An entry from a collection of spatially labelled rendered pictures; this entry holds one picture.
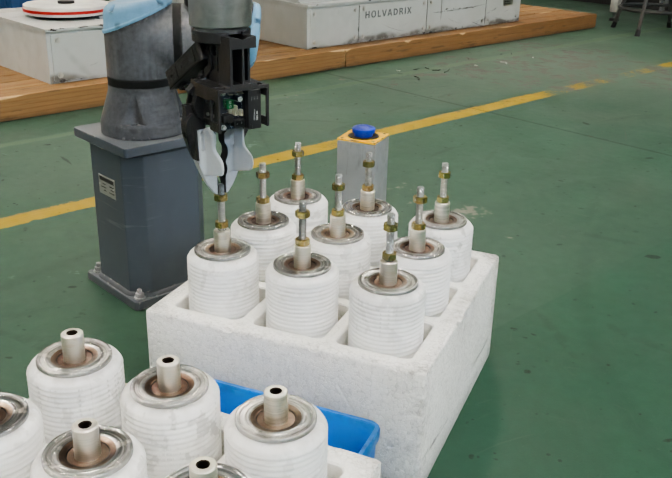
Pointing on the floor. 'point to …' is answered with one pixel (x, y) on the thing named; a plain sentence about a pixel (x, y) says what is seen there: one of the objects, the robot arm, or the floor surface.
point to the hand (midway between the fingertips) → (217, 181)
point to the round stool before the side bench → (644, 5)
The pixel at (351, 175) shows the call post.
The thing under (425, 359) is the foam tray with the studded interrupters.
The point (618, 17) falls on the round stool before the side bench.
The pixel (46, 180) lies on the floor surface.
